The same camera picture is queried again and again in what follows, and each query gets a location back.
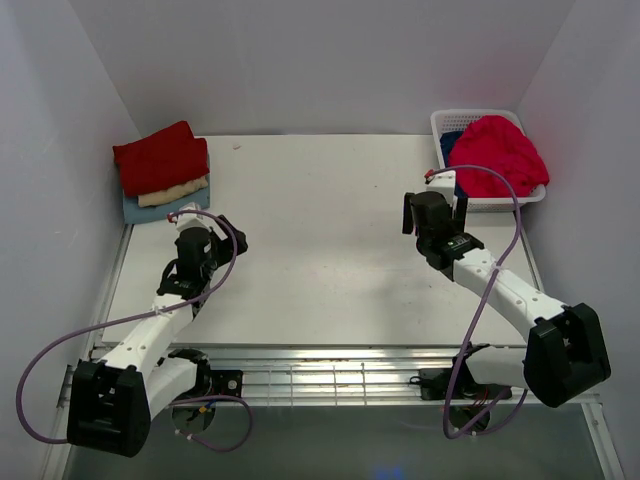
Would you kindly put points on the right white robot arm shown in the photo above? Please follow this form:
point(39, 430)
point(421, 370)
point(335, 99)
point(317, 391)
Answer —
point(565, 353)

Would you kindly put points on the dark blue t shirt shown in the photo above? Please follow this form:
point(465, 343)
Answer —
point(447, 143)

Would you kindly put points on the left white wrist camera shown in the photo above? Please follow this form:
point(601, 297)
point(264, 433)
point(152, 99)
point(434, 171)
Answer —
point(188, 216)

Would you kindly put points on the folded light blue shirt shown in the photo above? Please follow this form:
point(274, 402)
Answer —
point(134, 214)

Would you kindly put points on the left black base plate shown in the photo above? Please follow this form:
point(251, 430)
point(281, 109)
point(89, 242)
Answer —
point(224, 382)

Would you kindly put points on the white plastic basket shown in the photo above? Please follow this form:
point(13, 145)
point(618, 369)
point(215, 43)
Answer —
point(443, 121)

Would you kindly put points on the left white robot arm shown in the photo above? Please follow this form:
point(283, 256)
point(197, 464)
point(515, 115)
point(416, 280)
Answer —
point(114, 399)

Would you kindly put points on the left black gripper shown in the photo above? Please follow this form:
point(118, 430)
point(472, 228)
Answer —
point(226, 241)

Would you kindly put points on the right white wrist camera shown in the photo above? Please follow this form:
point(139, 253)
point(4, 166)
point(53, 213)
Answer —
point(442, 183)

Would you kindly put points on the aluminium rail frame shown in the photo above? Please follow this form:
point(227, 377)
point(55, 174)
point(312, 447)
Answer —
point(333, 315)

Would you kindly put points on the folded dark red shirt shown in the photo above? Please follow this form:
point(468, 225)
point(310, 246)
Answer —
point(167, 158)

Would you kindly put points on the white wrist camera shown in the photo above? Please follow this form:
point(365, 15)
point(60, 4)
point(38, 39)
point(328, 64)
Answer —
point(442, 183)
point(188, 216)

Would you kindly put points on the folded beige shirt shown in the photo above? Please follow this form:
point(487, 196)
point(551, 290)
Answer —
point(173, 193)

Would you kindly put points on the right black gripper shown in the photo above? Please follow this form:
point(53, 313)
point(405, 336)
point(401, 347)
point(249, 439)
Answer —
point(408, 213)

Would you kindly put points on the pink t shirt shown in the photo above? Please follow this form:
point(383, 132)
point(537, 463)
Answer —
point(498, 160)

